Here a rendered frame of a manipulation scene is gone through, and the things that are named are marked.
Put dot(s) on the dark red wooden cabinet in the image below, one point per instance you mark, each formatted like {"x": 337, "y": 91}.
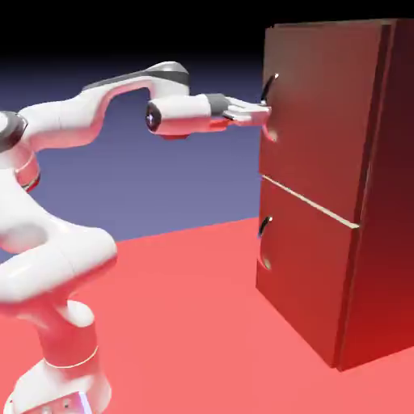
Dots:
{"x": 372, "y": 194}

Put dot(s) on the dark red cabinet door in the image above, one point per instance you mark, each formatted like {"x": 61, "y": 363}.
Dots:
{"x": 320, "y": 123}
{"x": 307, "y": 268}

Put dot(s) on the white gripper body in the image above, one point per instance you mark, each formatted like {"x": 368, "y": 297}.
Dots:
{"x": 246, "y": 112}

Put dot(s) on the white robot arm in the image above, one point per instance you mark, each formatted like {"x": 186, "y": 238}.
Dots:
{"x": 58, "y": 258}

